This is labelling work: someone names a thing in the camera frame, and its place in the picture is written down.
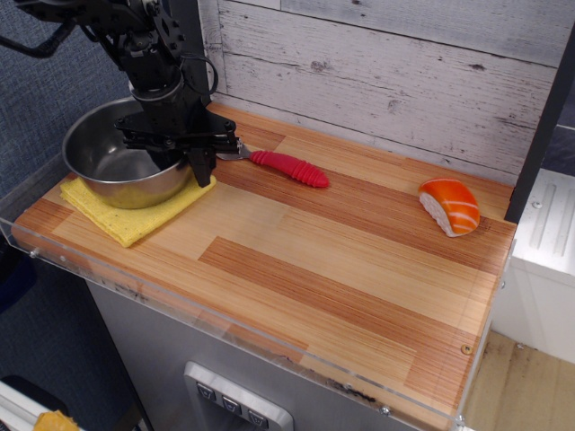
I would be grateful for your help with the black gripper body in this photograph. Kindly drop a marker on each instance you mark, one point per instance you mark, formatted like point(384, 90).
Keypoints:
point(176, 119)

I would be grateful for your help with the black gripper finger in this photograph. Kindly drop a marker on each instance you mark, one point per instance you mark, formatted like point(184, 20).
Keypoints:
point(202, 162)
point(162, 161)

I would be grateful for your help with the silver metal bowl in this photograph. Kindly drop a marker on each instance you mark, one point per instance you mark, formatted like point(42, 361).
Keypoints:
point(95, 151)

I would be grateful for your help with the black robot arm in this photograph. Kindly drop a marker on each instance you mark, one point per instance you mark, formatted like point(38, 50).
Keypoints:
point(146, 43)

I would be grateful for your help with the yellow folded cloth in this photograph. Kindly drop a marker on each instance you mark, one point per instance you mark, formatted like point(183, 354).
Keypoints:
point(128, 226)

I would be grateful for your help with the silver toy fridge cabinet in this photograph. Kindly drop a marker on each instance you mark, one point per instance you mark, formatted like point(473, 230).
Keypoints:
point(156, 343)

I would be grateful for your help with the grey dispenser button panel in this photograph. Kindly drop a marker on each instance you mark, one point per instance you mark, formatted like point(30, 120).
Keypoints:
point(248, 410)

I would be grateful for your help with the salmon nigiri sushi toy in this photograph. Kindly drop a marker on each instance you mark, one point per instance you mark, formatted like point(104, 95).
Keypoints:
point(451, 204)

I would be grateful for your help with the yellow object bottom left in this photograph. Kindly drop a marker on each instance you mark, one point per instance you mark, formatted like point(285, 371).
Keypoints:
point(55, 421)

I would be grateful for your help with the white aluminium side block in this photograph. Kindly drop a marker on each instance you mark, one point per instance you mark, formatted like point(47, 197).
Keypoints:
point(535, 305)

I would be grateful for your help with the black left frame post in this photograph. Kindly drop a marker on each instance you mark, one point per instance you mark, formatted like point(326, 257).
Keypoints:
point(186, 12)

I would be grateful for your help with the black frame post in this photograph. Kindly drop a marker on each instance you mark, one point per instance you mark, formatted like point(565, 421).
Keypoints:
point(186, 12)
point(557, 97)

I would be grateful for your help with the red handled metal spoon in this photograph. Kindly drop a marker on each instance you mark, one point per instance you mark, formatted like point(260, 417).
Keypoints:
point(297, 169)

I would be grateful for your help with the black right frame post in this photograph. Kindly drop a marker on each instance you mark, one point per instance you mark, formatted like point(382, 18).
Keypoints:
point(557, 97)

